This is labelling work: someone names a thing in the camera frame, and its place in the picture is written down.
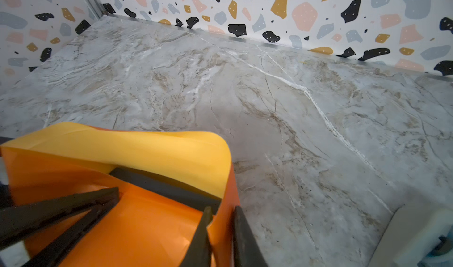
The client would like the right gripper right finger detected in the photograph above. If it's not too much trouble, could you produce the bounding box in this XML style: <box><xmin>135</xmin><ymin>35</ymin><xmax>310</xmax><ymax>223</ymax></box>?
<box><xmin>232</xmin><ymin>206</ymin><xmax>268</xmax><ymax>267</ymax></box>

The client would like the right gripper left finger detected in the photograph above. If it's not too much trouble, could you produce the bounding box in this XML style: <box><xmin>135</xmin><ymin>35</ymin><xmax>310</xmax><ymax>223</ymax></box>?
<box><xmin>180</xmin><ymin>206</ymin><xmax>213</xmax><ymax>267</ymax></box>

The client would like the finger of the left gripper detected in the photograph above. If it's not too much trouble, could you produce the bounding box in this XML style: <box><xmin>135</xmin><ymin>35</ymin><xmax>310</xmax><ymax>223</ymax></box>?
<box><xmin>1</xmin><ymin>187</ymin><xmax>120</xmax><ymax>267</ymax></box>

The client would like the dark blue gift box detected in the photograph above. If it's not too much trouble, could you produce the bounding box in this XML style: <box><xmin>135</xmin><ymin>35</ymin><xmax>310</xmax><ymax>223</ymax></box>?
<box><xmin>110</xmin><ymin>167</ymin><xmax>221</xmax><ymax>214</ymax></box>

